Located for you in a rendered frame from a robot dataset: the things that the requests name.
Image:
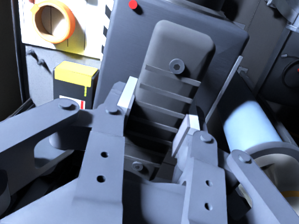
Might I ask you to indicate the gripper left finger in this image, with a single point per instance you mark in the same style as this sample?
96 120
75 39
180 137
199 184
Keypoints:
105 163

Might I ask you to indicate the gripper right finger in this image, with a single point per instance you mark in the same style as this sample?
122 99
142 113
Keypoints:
205 168

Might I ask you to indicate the dark grey camera body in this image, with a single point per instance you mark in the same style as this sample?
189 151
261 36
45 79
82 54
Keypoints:
126 46

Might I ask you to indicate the black and yellow battery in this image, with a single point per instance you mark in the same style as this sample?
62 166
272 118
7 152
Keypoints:
70 91

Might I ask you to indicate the orange tape roll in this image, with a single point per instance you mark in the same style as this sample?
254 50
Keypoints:
70 23

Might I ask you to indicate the red round button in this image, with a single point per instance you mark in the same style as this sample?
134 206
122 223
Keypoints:
133 4

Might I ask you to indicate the grey metal fitting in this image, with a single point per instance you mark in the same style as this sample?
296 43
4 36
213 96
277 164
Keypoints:
287 11

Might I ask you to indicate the pale blue camera lens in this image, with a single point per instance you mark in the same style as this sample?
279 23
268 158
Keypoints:
247 123

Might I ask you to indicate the black upright post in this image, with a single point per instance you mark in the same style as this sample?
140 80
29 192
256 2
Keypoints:
17 58

